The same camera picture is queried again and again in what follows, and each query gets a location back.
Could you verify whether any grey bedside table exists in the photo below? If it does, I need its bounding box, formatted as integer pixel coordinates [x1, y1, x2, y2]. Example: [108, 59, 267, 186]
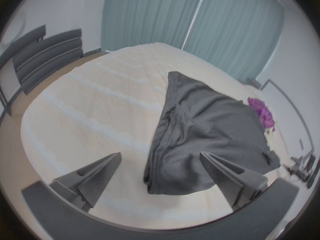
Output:
[237, 77, 262, 88]

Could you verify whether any round white mirror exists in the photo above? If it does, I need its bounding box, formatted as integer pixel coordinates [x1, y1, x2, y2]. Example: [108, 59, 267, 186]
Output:
[4, 12, 27, 46]

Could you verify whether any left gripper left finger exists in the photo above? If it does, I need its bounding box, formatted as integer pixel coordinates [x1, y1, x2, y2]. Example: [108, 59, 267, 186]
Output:
[51, 152, 122, 212]

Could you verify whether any black dressing table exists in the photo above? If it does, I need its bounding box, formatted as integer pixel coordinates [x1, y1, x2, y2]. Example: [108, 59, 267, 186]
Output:
[0, 24, 47, 117]

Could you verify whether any purple satin garment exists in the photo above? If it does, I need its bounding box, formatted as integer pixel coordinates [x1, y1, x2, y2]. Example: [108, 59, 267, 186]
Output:
[247, 97, 275, 132]

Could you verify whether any bed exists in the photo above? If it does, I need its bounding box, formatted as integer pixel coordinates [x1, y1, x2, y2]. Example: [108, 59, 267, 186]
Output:
[20, 42, 315, 231]

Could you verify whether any black T-shirt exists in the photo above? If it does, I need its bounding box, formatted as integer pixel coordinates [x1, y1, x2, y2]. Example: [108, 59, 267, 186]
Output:
[143, 71, 280, 196]

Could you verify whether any black chest of drawers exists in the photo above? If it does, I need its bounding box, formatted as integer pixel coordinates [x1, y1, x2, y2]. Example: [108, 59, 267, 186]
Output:
[12, 28, 84, 95]

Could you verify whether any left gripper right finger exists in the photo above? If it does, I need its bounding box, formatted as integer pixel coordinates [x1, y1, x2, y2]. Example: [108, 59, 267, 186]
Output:
[199, 151, 269, 208]

